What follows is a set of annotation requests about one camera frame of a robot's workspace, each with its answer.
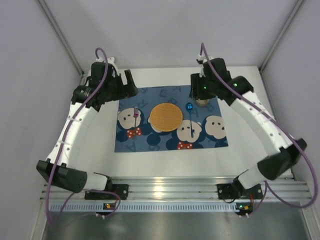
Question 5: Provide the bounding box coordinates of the aluminium mounting rail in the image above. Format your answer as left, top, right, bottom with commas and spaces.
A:
39, 176, 312, 201

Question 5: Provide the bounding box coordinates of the blue metallic spoon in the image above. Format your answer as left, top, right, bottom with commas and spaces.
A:
185, 102, 194, 138

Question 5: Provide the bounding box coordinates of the aluminium frame post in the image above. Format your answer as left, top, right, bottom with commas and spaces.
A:
258, 0, 306, 74
35, 0, 84, 76

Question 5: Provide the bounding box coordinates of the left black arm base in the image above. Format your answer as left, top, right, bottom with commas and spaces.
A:
84, 184, 129, 201

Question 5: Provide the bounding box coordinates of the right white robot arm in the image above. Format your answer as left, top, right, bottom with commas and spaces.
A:
190, 56, 307, 191

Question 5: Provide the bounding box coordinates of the left aluminium frame post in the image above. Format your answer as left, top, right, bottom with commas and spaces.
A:
35, 0, 84, 76

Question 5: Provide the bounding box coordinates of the round woven bamboo plate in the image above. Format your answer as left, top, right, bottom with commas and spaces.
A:
149, 103, 183, 132

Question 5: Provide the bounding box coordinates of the silver fork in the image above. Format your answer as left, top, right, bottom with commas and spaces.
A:
133, 106, 139, 135

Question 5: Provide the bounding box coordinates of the small beige cup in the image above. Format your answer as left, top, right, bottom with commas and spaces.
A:
195, 99, 210, 107

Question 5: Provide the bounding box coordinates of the blue bear print placemat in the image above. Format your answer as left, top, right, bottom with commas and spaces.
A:
114, 85, 228, 153

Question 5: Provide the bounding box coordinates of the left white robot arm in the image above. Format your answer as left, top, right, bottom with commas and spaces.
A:
36, 57, 138, 193

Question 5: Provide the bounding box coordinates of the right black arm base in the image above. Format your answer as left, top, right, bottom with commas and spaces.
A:
216, 176, 263, 203

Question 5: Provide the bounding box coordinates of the perforated cable tray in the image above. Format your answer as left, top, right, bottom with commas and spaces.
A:
63, 202, 253, 213

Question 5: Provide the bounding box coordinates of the right aluminium frame post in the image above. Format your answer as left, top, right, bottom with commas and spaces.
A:
258, 0, 306, 74

